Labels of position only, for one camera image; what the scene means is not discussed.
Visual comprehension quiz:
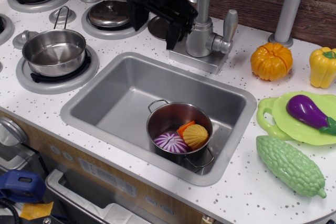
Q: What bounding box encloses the grey vertical pole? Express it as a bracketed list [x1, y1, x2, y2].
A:
[268, 0, 301, 47]

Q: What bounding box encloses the silver round oven knob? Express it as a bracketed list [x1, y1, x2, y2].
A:
[1, 116, 28, 147]

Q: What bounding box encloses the front stove burner ring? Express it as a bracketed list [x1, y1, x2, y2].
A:
[15, 44, 100, 95]

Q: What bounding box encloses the orange toy carrot piece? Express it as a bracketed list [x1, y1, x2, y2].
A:
[177, 121, 196, 138]

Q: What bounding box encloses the yellow tape piece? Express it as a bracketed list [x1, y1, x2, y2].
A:
[19, 201, 54, 220]

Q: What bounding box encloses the back right stove burner ring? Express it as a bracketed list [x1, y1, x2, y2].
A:
[81, 0, 150, 40]

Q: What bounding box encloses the purple toy onion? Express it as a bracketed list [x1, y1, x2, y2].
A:
[154, 132, 191, 153]

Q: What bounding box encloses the grey oven door handle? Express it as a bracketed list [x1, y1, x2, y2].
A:
[45, 169, 148, 223]

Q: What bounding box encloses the grey stove knob left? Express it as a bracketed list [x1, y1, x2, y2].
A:
[13, 30, 38, 50]

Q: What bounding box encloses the far left stove burner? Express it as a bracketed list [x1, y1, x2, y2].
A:
[0, 14, 15, 45]

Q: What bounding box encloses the steel pot with two handles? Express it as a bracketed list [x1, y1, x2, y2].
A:
[146, 99, 214, 169]

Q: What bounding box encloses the orange toy pumpkin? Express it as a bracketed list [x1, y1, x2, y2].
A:
[250, 42, 293, 81]

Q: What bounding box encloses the steel lid on counter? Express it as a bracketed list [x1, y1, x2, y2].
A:
[148, 16, 169, 40]

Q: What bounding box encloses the stove burner ring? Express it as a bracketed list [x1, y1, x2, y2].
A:
[81, 0, 150, 40]
[15, 44, 100, 95]

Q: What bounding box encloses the steel saucepan on burner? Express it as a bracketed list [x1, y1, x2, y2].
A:
[22, 6, 86, 77]

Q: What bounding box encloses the steel lid on burner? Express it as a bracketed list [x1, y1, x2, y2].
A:
[88, 0, 130, 28]

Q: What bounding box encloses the green toy bitter gourd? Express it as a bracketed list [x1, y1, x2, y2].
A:
[256, 135, 327, 198]

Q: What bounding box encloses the light green plastic plate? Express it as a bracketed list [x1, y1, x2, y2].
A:
[256, 91, 335, 146]

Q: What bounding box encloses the purple toy eggplant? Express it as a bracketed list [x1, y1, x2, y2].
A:
[286, 94, 335, 136]

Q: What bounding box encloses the yellow toy bell pepper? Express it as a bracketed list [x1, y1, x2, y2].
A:
[309, 47, 335, 89]

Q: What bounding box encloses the yellow toy corn piece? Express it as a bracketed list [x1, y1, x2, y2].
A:
[183, 124, 209, 150]

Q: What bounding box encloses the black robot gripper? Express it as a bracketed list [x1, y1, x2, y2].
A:
[127, 0, 198, 50]

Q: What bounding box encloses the silver toy faucet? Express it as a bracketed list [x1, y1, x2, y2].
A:
[169, 0, 238, 74]

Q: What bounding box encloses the grey stove knob middle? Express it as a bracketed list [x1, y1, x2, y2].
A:
[49, 8, 77, 24]

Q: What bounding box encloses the grey sink basin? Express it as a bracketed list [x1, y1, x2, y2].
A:
[60, 52, 257, 186]

